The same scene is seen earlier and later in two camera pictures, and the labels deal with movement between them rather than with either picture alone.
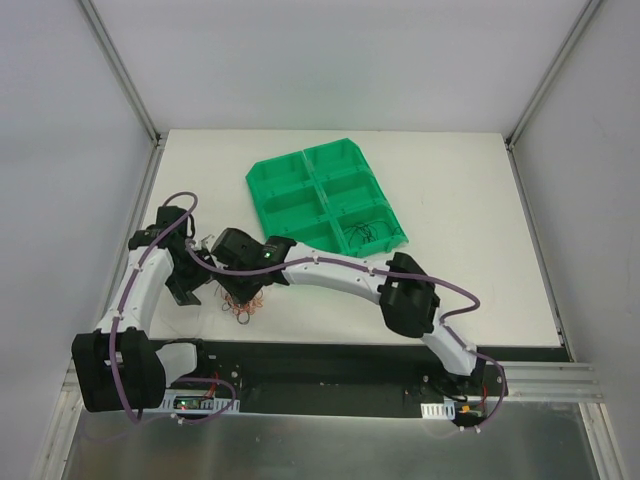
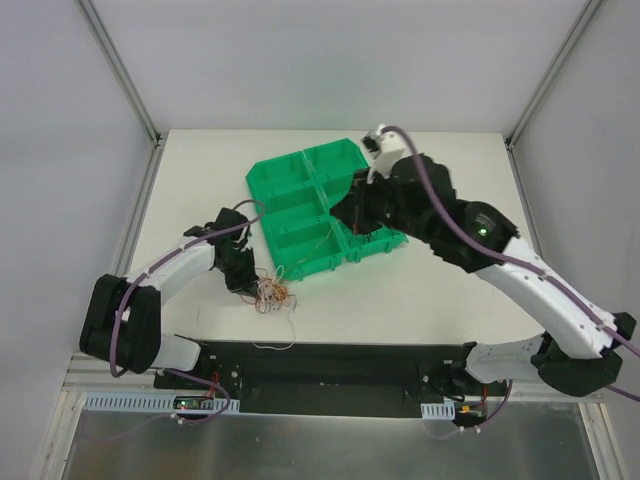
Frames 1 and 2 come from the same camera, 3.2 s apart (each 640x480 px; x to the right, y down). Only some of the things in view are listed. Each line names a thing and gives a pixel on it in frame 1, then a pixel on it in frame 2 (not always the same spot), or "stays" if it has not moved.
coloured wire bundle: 241,311 to 272,293
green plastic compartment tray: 289,205 stays
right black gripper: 240,288 to 361,207
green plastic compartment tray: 355,198 stays
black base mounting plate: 344,378 stays
